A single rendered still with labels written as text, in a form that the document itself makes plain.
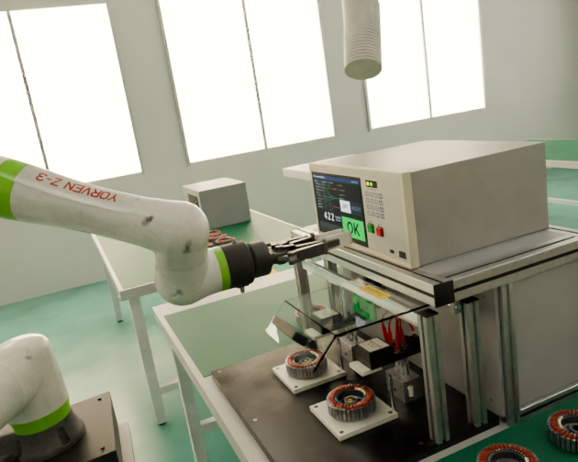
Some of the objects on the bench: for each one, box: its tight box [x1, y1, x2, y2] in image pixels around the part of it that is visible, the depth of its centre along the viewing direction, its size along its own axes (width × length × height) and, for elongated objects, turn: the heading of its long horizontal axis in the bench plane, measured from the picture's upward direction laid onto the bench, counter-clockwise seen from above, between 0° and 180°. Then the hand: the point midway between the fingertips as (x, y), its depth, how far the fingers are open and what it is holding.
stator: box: [327, 384, 376, 422], centre depth 129 cm, size 11×11×4 cm
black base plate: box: [211, 330, 499, 462], centre depth 142 cm, size 47×64×2 cm
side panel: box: [497, 254, 578, 427], centre depth 122 cm, size 28×3×32 cm, turn 146°
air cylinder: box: [385, 366, 423, 403], centre depth 134 cm, size 5×8×6 cm
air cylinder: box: [339, 336, 365, 362], centre depth 156 cm, size 5×8×6 cm
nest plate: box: [310, 396, 398, 441], centre depth 130 cm, size 15×15×1 cm
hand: (334, 239), depth 125 cm, fingers open, 3 cm apart
